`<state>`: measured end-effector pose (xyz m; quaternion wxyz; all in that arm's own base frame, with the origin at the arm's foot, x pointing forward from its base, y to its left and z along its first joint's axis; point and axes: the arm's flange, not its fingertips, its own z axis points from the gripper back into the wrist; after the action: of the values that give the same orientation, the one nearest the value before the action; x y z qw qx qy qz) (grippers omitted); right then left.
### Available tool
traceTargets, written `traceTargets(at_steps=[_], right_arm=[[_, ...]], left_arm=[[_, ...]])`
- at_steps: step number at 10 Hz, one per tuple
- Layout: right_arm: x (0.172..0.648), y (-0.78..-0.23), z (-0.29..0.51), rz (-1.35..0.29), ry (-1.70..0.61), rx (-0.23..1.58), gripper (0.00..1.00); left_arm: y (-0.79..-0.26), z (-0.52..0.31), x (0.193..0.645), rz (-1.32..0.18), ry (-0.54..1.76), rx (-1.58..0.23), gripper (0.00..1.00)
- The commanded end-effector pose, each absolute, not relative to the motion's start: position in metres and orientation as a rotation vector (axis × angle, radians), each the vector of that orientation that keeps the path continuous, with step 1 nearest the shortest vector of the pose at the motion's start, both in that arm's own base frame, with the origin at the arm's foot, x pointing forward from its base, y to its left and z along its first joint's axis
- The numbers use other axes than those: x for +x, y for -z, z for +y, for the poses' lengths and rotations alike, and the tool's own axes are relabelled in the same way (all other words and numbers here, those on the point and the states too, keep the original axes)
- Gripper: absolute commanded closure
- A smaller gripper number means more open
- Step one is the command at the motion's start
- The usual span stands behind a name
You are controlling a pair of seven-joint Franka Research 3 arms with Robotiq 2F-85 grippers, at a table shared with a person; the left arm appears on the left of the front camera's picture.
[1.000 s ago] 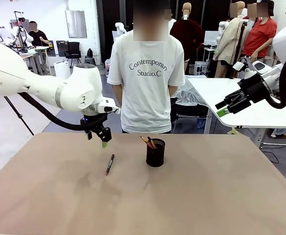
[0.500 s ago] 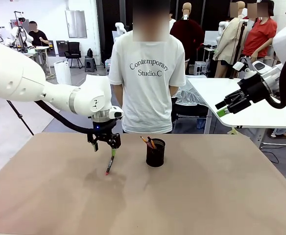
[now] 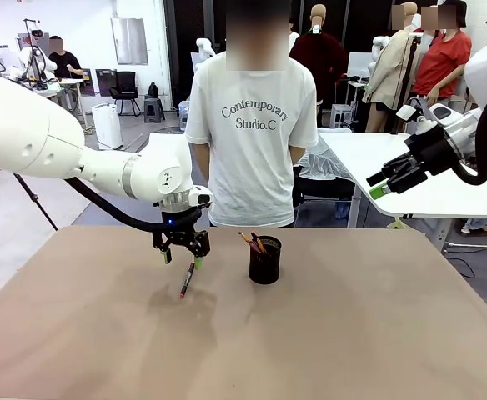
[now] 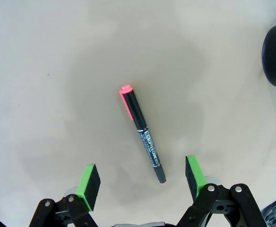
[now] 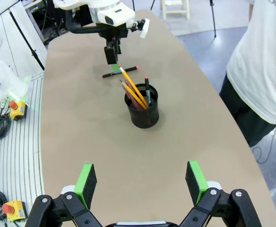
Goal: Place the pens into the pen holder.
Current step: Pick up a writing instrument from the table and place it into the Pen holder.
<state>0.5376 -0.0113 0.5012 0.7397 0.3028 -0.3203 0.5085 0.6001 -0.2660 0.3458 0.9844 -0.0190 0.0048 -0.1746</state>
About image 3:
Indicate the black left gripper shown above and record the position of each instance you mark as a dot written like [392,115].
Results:
[181,233]

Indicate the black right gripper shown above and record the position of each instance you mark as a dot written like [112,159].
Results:
[435,150]

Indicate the red and black marker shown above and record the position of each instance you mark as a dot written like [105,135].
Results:
[187,280]

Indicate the yellow pencil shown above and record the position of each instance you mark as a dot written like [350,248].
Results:
[245,238]

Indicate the dark red pen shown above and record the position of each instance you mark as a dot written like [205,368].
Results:
[257,242]

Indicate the orange pencil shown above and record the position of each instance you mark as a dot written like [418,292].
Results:
[261,246]

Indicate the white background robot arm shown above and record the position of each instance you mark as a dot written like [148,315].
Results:
[205,48]

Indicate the person's left forearm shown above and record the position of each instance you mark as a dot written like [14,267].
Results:
[297,155]

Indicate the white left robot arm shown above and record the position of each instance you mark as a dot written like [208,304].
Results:
[39,141]

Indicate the person's right forearm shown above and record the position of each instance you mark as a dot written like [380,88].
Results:
[200,164]

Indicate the black mesh pen holder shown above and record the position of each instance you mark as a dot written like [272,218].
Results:
[264,266]

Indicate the white work table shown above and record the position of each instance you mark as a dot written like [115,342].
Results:
[360,154]

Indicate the chair with plastic cover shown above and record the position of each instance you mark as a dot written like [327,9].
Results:
[322,171]

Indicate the white computer case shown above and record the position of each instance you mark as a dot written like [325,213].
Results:
[340,116]

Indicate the mannequin in beige jacket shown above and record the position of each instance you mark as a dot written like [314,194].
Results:
[387,71]

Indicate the person in red shirt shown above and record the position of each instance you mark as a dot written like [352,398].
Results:
[441,62]

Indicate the person in white t-shirt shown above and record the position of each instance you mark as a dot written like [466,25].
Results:
[252,146]

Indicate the mannequin in dark red garment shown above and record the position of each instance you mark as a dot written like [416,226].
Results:
[320,54]

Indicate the grey plastic stool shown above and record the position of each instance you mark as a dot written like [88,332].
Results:
[154,110]

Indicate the white air purifier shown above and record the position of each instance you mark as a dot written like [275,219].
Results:
[107,127]

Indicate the black tripod leg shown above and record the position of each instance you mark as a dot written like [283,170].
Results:
[37,202]

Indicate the black bag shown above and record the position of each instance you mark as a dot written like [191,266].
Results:
[153,90]

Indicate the black office chair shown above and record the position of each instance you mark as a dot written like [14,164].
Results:
[125,89]

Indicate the seated person in black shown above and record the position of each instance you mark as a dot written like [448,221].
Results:
[65,62]

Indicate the white robot near seated person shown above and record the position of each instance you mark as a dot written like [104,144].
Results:
[35,62]

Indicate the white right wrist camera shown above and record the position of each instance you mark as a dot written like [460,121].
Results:
[407,112]

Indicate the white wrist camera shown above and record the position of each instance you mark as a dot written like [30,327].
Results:
[407,112]
[202,196]

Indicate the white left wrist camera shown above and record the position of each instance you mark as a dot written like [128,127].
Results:
[202,196]

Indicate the silver wall panel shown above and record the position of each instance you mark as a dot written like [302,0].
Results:
[129,41]

